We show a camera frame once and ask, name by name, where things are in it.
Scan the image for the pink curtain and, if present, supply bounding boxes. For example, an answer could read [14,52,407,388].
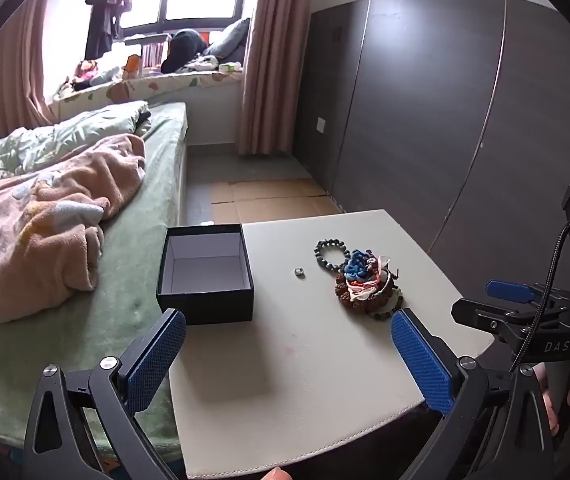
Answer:
[237,0,313,156]
[0,0,61,133]

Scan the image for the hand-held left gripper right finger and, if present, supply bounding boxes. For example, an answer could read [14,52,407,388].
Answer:
[390,308,558,480]

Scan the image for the pile of stuffed toys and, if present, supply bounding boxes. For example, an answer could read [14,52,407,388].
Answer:
[68,59,121,92]

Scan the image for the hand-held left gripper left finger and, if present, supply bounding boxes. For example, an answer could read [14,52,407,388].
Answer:
[22,308,187,480]

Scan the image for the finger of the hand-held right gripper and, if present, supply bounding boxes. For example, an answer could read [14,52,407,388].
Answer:
[485,280,570,312]
[451,297,530,350]

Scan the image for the dark brown wardrobe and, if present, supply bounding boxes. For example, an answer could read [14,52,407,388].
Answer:
[297,0,570,311]

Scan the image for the black bag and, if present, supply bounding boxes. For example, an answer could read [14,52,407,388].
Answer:
[160,29,207,75]

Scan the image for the pink fleece blanket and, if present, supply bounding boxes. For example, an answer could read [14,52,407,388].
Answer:
[0,133,147,323]

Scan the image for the brown seed bead bracelet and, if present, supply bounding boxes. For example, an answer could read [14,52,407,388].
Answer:
[335,272,395,312]

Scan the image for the green bead bracelet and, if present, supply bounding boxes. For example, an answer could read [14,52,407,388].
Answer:
[369,287,406,321]

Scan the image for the black gift box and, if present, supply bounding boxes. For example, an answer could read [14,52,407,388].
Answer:
[156,223,255,326]

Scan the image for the green bed mattress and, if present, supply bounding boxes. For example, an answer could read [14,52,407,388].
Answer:
[0,101,188,466]

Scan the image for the printed window seat cushion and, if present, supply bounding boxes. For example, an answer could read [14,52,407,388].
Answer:
[52,67,243,116]

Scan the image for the black bead bracelet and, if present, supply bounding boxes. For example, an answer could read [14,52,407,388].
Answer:
[314,239,351,271]

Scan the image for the blue knotted cord bracelet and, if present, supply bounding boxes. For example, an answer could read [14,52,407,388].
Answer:
[343,249,379,283]

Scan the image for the red white cord bracelet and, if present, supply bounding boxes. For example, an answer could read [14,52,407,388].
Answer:
[347,255,394,294]

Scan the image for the grey pillow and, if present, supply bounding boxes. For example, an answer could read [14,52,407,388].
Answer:
[202,17,252,63]

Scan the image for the hanging dark clothes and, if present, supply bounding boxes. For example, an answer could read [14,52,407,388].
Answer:
[84,0,133,61]

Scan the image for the small folding table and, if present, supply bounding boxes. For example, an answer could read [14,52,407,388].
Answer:
[122,32,173,68]

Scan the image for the light green quilt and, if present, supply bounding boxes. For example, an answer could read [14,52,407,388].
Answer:
[0,100,151,191]

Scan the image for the white crumpled cloth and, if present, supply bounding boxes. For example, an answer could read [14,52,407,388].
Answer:
[185,55,221,72]

